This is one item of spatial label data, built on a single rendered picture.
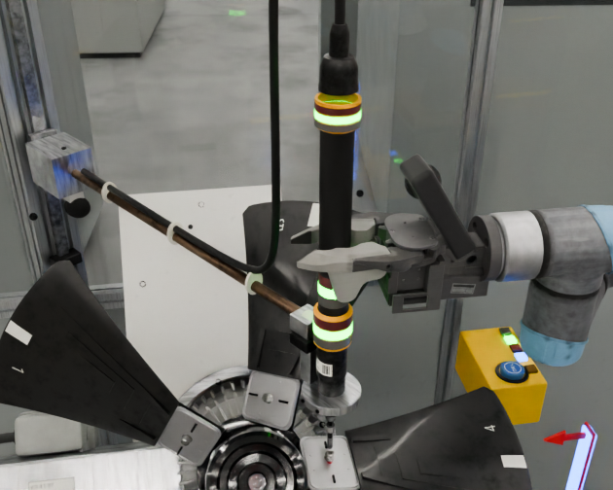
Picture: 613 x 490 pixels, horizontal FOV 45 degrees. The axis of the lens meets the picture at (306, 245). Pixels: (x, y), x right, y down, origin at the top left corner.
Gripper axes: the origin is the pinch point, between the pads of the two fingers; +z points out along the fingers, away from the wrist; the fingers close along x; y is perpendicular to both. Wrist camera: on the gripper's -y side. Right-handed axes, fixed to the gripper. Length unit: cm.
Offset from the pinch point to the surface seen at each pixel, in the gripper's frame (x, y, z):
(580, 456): 0, 36, -37
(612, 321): 70, 72, -89
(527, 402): 21, 47, -41
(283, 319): 11.1, 17.6, 1.2
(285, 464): -3.7, 27.6, 2.9
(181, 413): 3.0, 24.3, 14.7
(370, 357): 70, 76, -27
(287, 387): 4.7, 23.4, 1.6
